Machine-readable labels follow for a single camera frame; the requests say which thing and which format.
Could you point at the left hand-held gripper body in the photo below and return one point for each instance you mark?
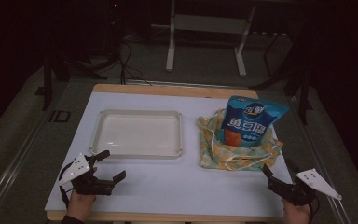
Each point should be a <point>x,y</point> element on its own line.
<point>85,182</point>

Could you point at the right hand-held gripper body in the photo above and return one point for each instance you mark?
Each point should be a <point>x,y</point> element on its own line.
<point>304,186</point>

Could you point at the white plastic tray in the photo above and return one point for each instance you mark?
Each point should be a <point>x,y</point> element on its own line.
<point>138,133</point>

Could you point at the blue snack bag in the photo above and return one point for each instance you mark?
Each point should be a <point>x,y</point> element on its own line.
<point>248,123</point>

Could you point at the person's left hand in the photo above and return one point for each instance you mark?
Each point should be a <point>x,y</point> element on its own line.
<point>80,205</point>

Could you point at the person's right hand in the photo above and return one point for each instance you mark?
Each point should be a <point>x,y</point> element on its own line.
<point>296,214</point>

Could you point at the black stand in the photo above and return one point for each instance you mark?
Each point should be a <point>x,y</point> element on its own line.
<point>56,68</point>

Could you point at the white metal stand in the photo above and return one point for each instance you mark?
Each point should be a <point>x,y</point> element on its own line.
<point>206,28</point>

